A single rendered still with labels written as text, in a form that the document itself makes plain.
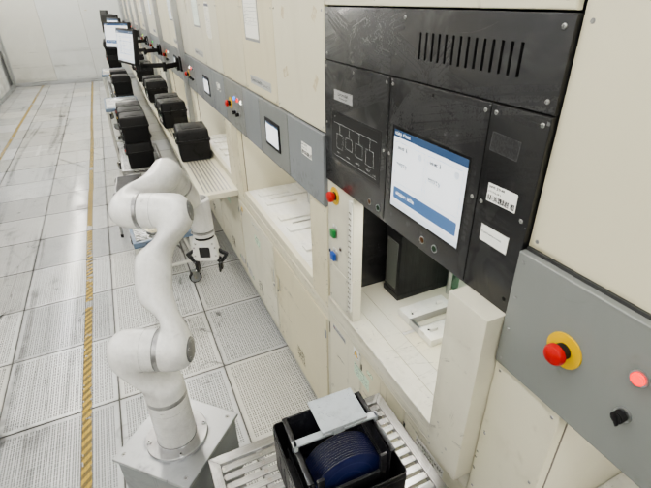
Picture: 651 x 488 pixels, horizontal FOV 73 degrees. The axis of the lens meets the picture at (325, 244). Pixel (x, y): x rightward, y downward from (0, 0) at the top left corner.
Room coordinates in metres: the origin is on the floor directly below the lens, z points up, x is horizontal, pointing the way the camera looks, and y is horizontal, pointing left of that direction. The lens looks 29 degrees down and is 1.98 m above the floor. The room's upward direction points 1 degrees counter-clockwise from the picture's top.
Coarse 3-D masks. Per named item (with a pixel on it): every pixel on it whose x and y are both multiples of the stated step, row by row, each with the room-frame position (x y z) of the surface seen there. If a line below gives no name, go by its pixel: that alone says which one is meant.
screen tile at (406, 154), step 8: (400, 144) 1.09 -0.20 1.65; (400, 152) 1.09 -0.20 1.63; (408, 152) 1.06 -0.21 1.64; (416, 152) 1.03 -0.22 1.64; (400, 160) 1.09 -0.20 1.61; (408, 160) 1.06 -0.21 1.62; (416, 160) 1.03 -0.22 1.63; (400, 168) 1.09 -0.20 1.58; (416, 168) 1.03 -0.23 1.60; (400, 176) 1.08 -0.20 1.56; (408, 176) 1.05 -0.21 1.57; (416, 176) 1.02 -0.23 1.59; (400, 184) 1.08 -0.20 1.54; (408, 184) 1.05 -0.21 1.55; (416, 184) 1.02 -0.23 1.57; (416, 192) 1.02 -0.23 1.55
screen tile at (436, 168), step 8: (432, 160) 0.97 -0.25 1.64; (432, 168) 0.97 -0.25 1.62; (440, 168) 0.94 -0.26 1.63; (448, 168) 0.92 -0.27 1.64; (456, 168) 0.90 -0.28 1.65; (432, 176) 0.97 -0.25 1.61; (440, 176) 0.94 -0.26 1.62; (448, 176) 0.92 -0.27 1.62; (448, 184) 0.91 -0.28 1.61; (456, 184) 0.89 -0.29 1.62; (424, 192) 0.99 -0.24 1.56; (432, 192) 0.96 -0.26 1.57; (440, 192) 0.94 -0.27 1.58; (456, 192) 0.89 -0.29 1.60; (432, 200) 0.96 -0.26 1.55; (440, 200) 0.93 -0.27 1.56; (448, 200) 0.91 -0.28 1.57; (456, 200) 0.88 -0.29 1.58; (448, 208) 0.90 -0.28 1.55; (456, 208) 0.88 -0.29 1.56; (456, 216) 0.88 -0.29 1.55
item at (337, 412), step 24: (312, 408) 0.75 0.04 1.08; (336, 408) 0.75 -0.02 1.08; (360, 408) 0.75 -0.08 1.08; (288, 432) 0.76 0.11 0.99; (312, 432) 0.83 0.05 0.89; (336, 432) 0.73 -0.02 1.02; (384, 432) 0.75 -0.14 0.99; (384, 456) 0.69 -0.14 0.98; (312, 480) 0.62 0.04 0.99; (360, 480) 0.66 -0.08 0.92; (384, 480) 0.69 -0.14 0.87
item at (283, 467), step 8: (280, 424) 0.83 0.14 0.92; (280, 432) 0.83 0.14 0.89; (280, 440) 0.83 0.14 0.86; (280, 448) 0.75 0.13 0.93; (280, 456) 0.76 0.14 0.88; (288, 456) 0.84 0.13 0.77; (304, 456) 0.82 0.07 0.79; (392, 456) 0.74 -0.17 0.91; (280, 464) 0.77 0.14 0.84; (288, 464) 0.70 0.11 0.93; (392, 464) 0.73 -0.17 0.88; (400, 464) 0.70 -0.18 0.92; (280, 472) 0.78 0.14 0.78; (288, 472) 0.69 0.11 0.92; (392, 472) 0.73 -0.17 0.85; (400, 472) 0.70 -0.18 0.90; (288, 480) 0.70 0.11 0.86; (296, 480) 0.76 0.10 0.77; (392, 480) 0.66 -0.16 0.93; (400, 480) 0.67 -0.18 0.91
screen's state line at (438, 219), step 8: (400, 192) 1.08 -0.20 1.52; (400, 200) 1.08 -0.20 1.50; (408, 200) 1.04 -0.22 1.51; (416, 200) 1.01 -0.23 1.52; (416, 208) 1.01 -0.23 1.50; (424, 208) 0.98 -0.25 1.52; (424, 216) 0.98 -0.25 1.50; (432, 216) 0.95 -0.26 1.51; (440, 216) 0.93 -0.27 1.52; (440, 224) 0.92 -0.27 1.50; (448, 224) 0.90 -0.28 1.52
